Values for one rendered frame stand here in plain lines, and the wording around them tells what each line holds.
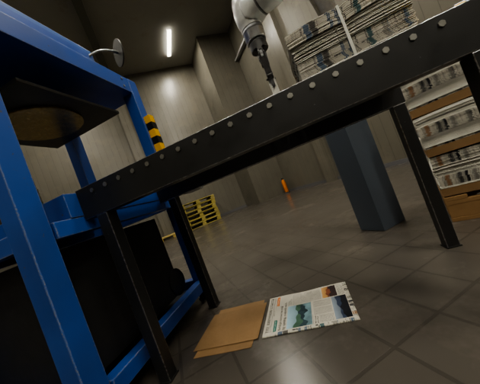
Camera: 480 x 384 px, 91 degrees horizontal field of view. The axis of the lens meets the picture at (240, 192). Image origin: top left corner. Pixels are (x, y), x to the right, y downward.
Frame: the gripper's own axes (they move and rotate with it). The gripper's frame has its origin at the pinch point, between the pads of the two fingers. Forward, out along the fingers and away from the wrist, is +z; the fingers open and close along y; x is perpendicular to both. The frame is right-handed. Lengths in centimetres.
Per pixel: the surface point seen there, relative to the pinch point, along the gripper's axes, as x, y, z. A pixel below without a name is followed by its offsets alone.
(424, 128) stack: -66, 46, 40
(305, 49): -13.8, -13.6, -2.2
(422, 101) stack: -69, 45, 26
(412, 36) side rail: -34.8, -31.9, 15.2
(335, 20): -25.7, -14.4, -6.1
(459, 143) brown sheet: -76, 42, 53
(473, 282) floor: -37, -10, 93
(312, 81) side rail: -9.3, -31.4, 14.6
